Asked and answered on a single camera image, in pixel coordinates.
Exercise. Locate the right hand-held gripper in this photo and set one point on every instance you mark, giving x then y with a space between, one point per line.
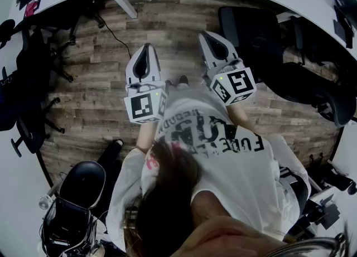
240 83

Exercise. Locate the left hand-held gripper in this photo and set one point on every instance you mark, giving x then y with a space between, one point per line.
142 108

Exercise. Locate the person's left forearm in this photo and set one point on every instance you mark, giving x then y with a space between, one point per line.
145 136

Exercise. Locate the person's right forearm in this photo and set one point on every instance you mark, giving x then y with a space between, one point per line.
240 116

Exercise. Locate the white desk leg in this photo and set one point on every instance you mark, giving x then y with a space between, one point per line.
121 0

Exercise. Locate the small black keypad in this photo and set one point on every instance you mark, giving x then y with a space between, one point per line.
338 30

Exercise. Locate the black stool with light rim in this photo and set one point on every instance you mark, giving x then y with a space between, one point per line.
83 180

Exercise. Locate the red crumpled cloth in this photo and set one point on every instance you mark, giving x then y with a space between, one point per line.
30 8

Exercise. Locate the person's white printed t-shirt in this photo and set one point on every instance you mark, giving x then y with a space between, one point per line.
245 183

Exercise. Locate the black desk stand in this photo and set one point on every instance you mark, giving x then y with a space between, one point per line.
350 16

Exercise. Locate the person's black striped pants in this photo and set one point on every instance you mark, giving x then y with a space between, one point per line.
293 183

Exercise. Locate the metal rod with round base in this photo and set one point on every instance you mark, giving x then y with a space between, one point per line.
44 202

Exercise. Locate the person's face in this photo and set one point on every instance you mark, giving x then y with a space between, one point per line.
223 239

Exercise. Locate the black box-shaped device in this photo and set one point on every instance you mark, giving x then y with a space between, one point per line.
327 214

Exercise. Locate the person's eyeglasses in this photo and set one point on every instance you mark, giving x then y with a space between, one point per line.
312 243

